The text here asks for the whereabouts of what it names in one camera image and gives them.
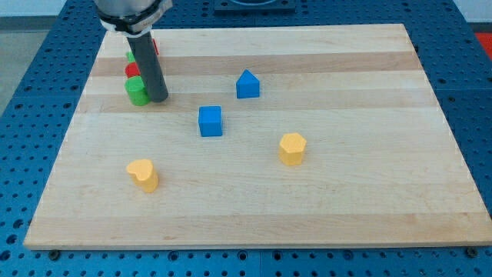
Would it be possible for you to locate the red round block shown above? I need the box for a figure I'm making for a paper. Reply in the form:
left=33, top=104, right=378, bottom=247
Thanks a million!
left=125, top=62, right=141, bottom=78

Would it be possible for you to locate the blue cube block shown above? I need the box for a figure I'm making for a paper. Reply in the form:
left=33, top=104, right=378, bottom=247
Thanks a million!
left=198, top=106, right=223, bottom=137

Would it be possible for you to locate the red block behind rod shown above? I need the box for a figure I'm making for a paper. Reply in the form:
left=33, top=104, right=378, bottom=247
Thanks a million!
left=152, top=38, right=159, bottom=56

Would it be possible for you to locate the small green block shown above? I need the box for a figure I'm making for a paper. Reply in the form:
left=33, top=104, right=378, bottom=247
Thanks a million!
left=126, top=52, right=135, bottom=63

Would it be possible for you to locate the blue triangle block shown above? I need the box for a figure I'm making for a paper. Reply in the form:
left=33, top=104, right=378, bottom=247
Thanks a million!
left=236, top=69, right=260, bottom=98

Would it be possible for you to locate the yellow hexagon block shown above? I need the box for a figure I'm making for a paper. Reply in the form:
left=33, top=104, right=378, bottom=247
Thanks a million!
left=278, top=132, right=307, bottom=166

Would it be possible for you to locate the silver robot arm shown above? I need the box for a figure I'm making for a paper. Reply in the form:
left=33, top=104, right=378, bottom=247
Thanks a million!
left=94, top=0, right=173, bottom=37

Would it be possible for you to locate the wooden board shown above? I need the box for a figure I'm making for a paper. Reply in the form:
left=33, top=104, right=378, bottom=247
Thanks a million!
left=24, top=24, right=491, bottom=250

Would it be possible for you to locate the yellow heart block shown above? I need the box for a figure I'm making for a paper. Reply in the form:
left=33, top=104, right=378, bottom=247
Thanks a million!
left=126, top=159, right=159, bottom=193

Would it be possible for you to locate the green cylinder block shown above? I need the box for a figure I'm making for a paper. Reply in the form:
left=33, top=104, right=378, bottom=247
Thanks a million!
left=125, top=75, right=151, bottom=106

